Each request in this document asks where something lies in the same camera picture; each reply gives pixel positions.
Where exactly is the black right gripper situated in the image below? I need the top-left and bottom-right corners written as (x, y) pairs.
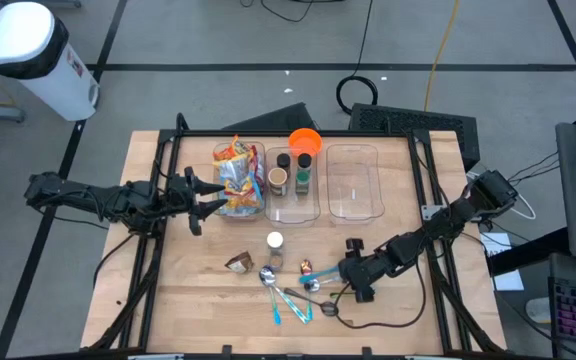
top-left (339, 238), bottom-right (390, 305)

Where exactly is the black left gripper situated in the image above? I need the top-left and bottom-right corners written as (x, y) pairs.
top-left (166, 166), bottom-right (230, 237)

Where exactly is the teal plastic spoon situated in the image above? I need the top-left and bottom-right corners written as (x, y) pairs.
top-left (299, 265), bottom-right (343, 285)

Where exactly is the yellow Maruchan ramen packet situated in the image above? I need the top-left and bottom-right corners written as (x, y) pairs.
top-left (220, 172), bottom-right (264, 211)

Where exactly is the white yellow ramen packet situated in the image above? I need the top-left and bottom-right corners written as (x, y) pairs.
top-left (212, 152), bottom-right (252, 184)

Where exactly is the dark grey metal spoon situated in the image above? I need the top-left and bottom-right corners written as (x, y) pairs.
top-left (283, 287), bottom-right (341, 318)

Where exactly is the silver spoon striped iridescent handle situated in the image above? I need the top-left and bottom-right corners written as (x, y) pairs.
top-left (303, 279), bottom-right (344, 294)

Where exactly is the orange ramen packet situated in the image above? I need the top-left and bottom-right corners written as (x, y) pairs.
top-left (212, 134), bottom-right (249, 162)

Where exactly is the red ramen packet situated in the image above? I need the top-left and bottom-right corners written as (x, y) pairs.
top-left (248, 145), bottom-right (267, 189)

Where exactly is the brown spice pouch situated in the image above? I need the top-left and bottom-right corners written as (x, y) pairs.
top-left (224, 251), bottom-right (255, 275)

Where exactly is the silver spoon white teal handle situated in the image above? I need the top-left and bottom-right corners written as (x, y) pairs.
top-left (259, 266), bottom-right (314, 325)

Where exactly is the tan lid spice jar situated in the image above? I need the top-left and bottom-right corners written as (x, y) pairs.
top-left (267, 167), bottom-right (289, 197)

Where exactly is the white lid seasoning jar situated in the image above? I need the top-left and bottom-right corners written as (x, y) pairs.
top-left (266, 230), bottom-right (285, 254)

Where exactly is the green lid spice jar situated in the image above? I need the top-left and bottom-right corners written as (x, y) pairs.
top-left (294, 169), bottom-right (313, 196)

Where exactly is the clear plastic bin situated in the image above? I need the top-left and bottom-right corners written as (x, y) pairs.
top-left (266, 144), bottom-right (323, 225)
top-left (325, 143), bottom-right (387, 224)
top-left (210, 141), bottom-right (268, 221)

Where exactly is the orange plastic bowl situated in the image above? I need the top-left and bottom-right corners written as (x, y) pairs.
top-left (287, 127), bottom-right (324, 157)

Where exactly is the white paper sheet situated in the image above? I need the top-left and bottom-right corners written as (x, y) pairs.
top-left (478, 232), bottom-right (525, 292)

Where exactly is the white computer mouse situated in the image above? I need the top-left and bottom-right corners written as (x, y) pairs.
top-left (525, 297), bottom-right (553, 325)

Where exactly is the white trash bin black bag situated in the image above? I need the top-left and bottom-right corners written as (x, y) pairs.
top-left (0, 0), bottom-right (101, 123)

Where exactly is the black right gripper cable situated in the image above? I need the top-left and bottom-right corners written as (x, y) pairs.
top-left (332, 257), bottom-right (427, 330)

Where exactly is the black aluminium rig frame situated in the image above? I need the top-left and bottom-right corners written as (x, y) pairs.
top-left (90, 112), bottom-right (507, 360)

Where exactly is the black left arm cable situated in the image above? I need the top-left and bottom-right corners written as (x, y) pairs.
top-left (91, 227), bottom-right (142, 289)

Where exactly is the coiled black hanging cable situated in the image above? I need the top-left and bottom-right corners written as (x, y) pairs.
top-left (335, 0), bottom-right (380, 116)

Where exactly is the white cable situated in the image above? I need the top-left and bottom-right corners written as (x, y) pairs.
top-left (467, 172), bottom-right (538, 221)

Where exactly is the black floor cable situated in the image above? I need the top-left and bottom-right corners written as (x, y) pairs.
top-left (237, 0), bottom-right (349, 24)

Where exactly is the yellow hanging cable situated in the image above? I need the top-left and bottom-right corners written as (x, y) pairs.
top-left (422, 0), bottom-right (463, 112)

